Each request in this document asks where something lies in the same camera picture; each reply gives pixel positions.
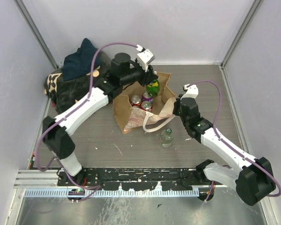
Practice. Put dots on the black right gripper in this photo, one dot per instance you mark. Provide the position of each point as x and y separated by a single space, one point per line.
176 105

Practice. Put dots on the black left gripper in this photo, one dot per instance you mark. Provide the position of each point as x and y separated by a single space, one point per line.
148 76

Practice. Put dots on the green Perrier bottle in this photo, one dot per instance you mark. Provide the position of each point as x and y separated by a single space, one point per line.
153 88

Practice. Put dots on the purple Fanta can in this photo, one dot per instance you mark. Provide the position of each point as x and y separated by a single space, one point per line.
147 97

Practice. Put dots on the clear glass Chang bottle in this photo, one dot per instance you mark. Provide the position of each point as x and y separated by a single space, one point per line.
166 138

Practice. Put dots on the tan canvas tote bag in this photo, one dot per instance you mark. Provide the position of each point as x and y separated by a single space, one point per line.
129 118

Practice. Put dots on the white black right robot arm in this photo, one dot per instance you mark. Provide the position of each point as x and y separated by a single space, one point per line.
252 178

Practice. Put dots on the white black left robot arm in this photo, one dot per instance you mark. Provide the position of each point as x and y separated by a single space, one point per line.
123 72

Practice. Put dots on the red Coke can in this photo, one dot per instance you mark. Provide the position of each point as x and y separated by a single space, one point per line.
136 101
146 106

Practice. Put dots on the dark blue cloth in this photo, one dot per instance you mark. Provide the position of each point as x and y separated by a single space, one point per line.
78 63

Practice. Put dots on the black floral cushion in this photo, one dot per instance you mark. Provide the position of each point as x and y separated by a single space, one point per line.
64 94

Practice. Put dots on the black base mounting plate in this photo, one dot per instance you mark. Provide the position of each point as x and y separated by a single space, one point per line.
137 179

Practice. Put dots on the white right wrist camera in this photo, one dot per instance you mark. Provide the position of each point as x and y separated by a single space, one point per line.
191 91

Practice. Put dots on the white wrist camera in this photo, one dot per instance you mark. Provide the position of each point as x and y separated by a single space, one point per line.
144 57
191 91

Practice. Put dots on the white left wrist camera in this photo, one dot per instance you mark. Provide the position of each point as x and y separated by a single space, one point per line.
144 57

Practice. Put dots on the grey slotted cable duct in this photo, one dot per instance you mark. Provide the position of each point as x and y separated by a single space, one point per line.
79 193

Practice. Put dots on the aluminium frame rail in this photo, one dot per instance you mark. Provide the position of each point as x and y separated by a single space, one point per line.
36 179

